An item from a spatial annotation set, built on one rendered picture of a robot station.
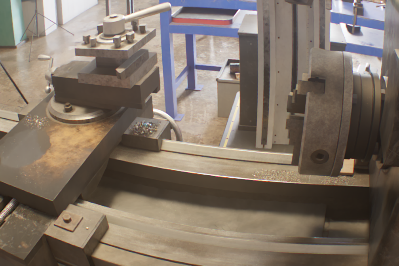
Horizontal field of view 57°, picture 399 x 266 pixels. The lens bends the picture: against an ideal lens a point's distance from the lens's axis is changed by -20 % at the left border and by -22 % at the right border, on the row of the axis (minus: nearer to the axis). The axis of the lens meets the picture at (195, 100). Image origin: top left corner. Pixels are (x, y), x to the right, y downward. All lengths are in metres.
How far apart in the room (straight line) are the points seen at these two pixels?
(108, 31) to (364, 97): 0.67
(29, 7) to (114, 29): 4.52
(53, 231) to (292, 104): 0.56
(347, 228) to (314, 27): 1.03
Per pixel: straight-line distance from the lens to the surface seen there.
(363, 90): 0.79
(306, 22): 1.91
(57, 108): 1.24
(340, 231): 1.12
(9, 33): 5.36
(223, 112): 3.03
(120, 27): 1.12
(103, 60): 1.14
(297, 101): 0.78
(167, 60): 2.87
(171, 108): 3.01
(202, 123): 2.99
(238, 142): 2.18
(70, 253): 0.92
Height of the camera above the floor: 1.49
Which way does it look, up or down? 27 degrees down
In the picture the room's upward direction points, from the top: 3 degrees counter-clockwise
